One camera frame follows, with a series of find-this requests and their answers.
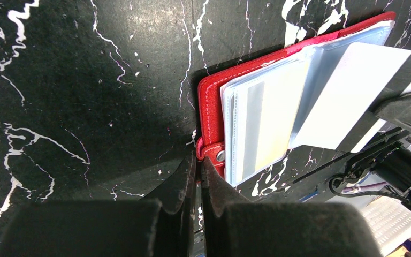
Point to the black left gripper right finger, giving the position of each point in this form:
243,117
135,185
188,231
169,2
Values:
224,213

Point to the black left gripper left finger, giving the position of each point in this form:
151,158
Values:
174,229

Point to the white magnetic stripe card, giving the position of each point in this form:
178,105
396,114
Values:
339,117

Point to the red card holder wallet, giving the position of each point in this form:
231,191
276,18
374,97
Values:
216,92

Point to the yellow credit card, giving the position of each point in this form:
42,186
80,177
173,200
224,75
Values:
266,106

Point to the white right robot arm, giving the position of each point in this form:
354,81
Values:
388,159

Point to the white perforated plastic basket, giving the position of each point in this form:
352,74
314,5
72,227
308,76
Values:
389,222

